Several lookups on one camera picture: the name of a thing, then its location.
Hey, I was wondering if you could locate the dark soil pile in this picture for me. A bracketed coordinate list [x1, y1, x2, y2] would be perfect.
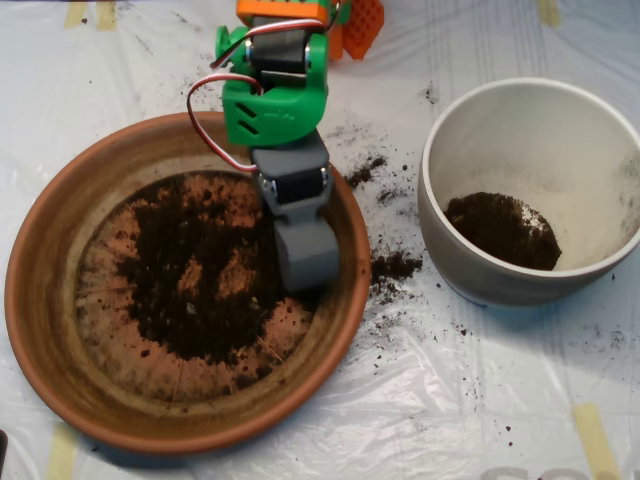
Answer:
[117, 174, 306, 366]

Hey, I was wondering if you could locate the dark soil heap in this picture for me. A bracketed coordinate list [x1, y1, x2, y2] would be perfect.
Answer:
[442, 191, 562, 271]

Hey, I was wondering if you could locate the large spilled soil clump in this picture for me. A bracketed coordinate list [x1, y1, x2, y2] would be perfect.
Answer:
[370, 251, 424, 281]

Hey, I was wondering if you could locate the white ceramic pot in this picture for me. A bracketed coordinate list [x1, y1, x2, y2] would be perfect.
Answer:
[417, 77, 640, 307]

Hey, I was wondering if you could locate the terracotta clay saucer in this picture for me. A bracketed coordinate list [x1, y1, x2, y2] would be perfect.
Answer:
[3, 110, 372, 456]

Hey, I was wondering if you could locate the clear plastic cover sheet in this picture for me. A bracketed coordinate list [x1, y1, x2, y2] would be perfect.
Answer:
[0, 0, 640, 480]

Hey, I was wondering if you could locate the beige masking tape strip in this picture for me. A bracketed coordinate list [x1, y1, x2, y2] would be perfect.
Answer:
[571, 402, 621, 480]
[45, 424, 79, 480]
[95, 2, 119, 31]
[63, 2, 86, 29]
[537, 0, 561, 27]

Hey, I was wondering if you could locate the red and white servo cable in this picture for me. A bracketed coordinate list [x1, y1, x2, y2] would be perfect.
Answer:
[186, 18, 324, 174]

